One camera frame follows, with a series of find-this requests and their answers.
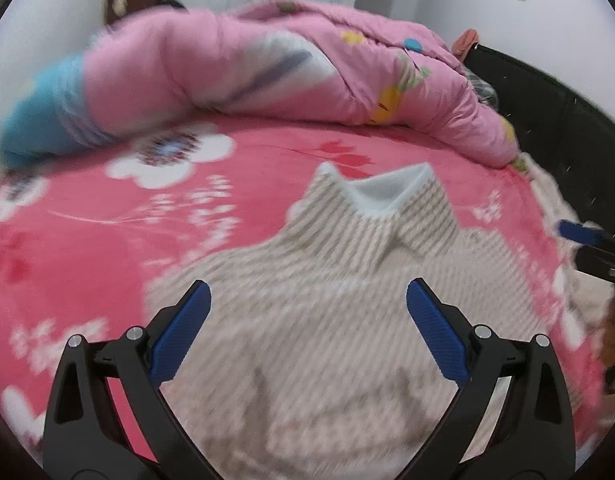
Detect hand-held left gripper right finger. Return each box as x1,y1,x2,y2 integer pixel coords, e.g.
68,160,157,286
406,277,577,480

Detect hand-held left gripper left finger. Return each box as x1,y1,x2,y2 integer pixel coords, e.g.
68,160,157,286
42,280,223,480

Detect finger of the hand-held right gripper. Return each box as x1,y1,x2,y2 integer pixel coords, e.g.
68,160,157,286
575,246,615,292
557,219,615,250

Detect beige knit turtleneck sweater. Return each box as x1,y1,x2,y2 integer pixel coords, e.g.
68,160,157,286
142,162,568,480

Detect cream fluffy garment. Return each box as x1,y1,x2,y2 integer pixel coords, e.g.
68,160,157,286
525,160,615,331

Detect black tufted headboard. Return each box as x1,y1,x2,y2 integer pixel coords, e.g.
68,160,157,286
462,42,615,241

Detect pink floral blanket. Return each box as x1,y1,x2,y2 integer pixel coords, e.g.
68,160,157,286
0,115,608,466

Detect plaid cloth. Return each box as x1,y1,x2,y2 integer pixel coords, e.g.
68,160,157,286
462,70,498,108

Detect pink cloth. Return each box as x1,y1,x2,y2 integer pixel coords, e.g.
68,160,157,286
451,29,478,57

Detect pink printed quilt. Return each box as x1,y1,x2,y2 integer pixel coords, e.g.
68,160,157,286
0,0,518,168

